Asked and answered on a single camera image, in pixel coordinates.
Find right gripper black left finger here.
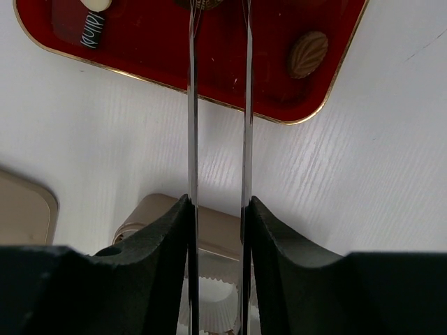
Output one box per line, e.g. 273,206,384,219
1,196,192,334

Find metal tongs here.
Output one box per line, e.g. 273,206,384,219
187,1,254,334

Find black white striped chocolate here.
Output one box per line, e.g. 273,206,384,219
80,10,105,50

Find white paper cup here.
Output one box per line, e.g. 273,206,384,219
177,275,242,332

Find gold tin lid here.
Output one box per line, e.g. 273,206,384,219
1,170,59,246

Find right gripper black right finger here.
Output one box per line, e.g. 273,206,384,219
249,198,446,334

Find brown leaf chocolate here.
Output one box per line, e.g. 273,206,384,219
287,31,328,79

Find red tray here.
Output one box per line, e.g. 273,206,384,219
13,1,367,124

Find gold tin box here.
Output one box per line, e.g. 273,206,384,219
112,193,261,335

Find white oval chocolate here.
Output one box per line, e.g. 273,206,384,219
80,0,112,13

